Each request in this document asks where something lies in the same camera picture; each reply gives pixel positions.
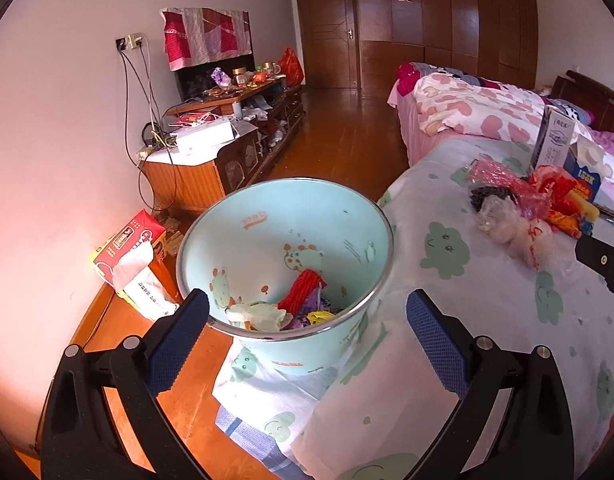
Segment black television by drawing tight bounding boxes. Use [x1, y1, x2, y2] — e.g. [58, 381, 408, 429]
[174, 60, 255, 103]

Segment blue checked cloth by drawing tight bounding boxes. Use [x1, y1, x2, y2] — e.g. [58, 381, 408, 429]
[214, 405, 308, 480]

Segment cow print pillow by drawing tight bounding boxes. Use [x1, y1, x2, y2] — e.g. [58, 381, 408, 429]
[557, 100, 595, 126]

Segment wooden headboard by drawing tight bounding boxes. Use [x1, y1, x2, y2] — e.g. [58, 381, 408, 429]
[552, 70, 614, 126]

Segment pink plastic bag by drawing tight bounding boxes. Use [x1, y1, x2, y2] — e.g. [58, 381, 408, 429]
[464, 156, 532, 192]

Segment purple quilt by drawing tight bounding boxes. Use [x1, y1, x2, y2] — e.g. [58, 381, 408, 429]
[587, 127, 614, 166]

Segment red plastic bag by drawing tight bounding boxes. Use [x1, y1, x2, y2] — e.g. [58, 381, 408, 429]
[530, 164, 585, 211]

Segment magenta blanket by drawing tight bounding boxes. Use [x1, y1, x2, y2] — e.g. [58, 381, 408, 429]
[396, 62, 423, 96]

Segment purple plastic wrapper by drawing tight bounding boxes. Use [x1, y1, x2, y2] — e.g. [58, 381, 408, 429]
[287, 290, 338, 331]

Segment clear plastic bag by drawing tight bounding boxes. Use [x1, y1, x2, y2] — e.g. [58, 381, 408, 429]
[476, 195, 519, 235]

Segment wooden wardrobe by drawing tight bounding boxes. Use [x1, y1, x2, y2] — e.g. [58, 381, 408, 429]
[277, 0, 543, 93]

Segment orange red shopping bag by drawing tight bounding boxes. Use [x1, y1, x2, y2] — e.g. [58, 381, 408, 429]
[278, 47, 305, 88]

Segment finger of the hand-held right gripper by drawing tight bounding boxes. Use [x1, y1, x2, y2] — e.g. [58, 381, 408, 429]
[574, 234, 614, 303]

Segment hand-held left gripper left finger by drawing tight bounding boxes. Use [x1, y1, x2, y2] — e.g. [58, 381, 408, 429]
[39, 288, 211, 480]

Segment wooden door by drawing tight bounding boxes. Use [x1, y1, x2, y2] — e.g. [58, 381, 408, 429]
[293, 0, 360, 90]

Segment light green trash bin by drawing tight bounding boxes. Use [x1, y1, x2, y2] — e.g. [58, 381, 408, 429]
[175, 177, 394, 377]

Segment blue milk carton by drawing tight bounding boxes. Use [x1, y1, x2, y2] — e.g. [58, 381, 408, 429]
[562, 135, 610, 203]

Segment yellow packet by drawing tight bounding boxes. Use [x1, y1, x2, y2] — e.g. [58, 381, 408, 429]
[572, 195, 601, 221]

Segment red white carton box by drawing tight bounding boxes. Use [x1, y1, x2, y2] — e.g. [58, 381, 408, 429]
[89, 208, 180, 322]

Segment white milk carton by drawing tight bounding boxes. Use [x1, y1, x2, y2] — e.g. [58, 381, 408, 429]
[530, 105, 578, 176]

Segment black braided rope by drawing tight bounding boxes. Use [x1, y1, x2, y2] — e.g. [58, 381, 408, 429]
[468, 186, 520, 212]

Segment wooden television cabinet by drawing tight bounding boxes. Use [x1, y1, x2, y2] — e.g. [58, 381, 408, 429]
[139, 80, 305, 216]

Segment red pink patchwork cloth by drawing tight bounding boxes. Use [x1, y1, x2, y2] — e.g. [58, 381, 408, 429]
[159, 7, 253, 72]

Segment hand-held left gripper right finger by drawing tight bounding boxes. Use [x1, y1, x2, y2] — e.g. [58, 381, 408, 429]
[406, 288, 575, 480]

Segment bed with pink sheet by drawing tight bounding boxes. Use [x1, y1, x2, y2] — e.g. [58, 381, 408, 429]
[387, 62, 614, 171]

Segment pale printed wrapper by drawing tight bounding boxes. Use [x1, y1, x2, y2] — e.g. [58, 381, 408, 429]
[225, 301, 294, 332]

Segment white plastic bag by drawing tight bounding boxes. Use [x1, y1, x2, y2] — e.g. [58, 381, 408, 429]
[504, 207, 580, 275]

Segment black cables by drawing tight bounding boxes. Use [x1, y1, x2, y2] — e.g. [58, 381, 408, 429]
[119, 40, 180, 211]

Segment woven mat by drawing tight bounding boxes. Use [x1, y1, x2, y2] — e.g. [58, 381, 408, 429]
[159, 217, 188, 256]

